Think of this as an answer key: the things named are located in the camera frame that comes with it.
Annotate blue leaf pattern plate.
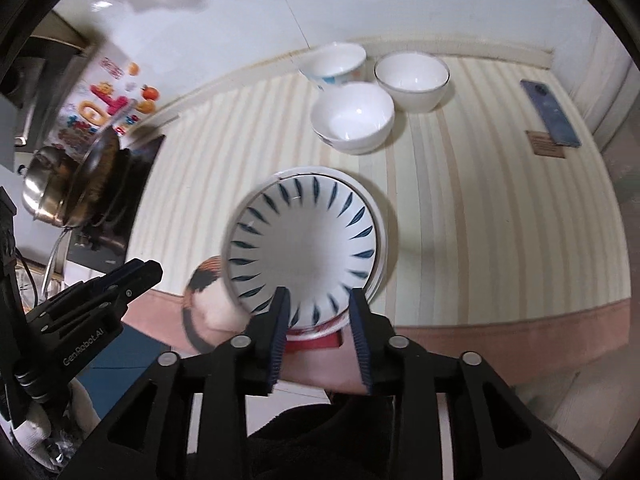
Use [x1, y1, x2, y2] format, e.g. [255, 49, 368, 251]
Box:
[226, 173, 381, 331]

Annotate white floral plate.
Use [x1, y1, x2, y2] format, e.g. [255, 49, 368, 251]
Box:
[259, 164, 392, 331]

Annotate red floral white bowl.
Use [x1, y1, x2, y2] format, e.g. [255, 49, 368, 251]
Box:
[310, 82, 395, 155]

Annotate gold rim white bowl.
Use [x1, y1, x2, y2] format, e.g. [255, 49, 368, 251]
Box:
[373, 51, 451, 114]

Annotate blue floral white bowl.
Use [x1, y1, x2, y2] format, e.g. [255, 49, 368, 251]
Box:
[297, 42, 367, 91]

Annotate white gloved hand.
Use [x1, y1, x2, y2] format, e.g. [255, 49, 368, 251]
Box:
[12, 378, 101, 471]

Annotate steel pot with lid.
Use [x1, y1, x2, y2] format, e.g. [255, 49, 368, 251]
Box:
[22, 146, 79, 228]

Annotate striped cat tablecloth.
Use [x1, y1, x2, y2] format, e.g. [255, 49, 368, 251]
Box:
[125, 58, 631, 384]

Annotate black frying pan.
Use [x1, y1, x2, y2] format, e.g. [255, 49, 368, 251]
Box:
[63, 127, 120, 229]

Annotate black induction cooktop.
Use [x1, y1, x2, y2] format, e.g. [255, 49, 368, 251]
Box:
[66, 136, 165, 273]

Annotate blue smartphone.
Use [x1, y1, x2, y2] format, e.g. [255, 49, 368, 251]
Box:
[521, 79, 582, 148]

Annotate colourful wall stickers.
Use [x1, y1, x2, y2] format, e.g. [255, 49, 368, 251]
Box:
[44, 42, 164, 160]

